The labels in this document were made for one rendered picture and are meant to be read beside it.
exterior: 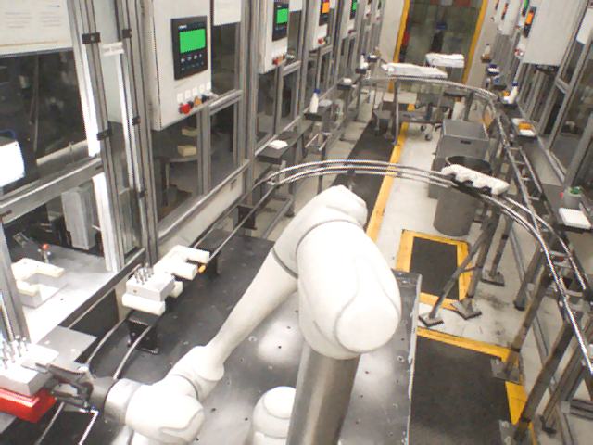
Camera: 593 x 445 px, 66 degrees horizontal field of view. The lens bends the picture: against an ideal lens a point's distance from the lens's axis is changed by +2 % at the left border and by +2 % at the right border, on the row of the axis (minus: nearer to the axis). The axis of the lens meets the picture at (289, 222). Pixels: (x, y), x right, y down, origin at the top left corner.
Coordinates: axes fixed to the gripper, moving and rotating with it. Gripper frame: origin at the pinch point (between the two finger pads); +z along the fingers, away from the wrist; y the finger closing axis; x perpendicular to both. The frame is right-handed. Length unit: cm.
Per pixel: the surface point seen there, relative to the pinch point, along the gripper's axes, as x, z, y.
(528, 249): -312, -185, -98
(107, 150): -53, 17, 35
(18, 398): 5.5, 1.1, -2.9
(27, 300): -25.2, 28.8, -6.7
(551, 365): -111, -148, -48
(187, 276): -64, -4, -14
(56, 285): -35.2, 27.5, -7.4
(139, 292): -44.3, 3.3, -9.5
